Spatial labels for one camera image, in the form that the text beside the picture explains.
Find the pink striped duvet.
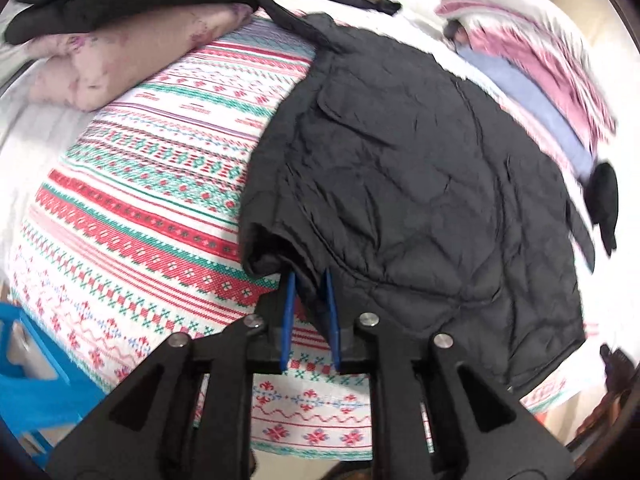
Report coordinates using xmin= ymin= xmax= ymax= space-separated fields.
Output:
xmin=436 ymin=0 xmax=616 ymax=154

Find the pink floral folded bedding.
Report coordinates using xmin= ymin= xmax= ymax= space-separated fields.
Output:
xmin=27 ymin=3 xmax=253 ymax=112

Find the black fuzzy garment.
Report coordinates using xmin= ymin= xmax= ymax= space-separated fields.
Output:
xmin=584 ymin=162 xmax=618 ymax=256

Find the red green patterned blanket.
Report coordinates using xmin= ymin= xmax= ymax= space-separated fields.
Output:
xmin=8 ymin=8 xmax=576 ymax=461

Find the blue plastic basket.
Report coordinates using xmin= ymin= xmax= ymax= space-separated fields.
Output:
xmin=1 ymin=304 xmax=105 ymax=464

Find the blue fleece blanket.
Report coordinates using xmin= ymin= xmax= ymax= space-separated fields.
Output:
xmin=456 ymin=44 xmax=594 ymax=182

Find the black quilted puffer jacket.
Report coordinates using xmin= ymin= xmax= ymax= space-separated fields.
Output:
xmin=239 ymin=13 xmax=594 ymax=395

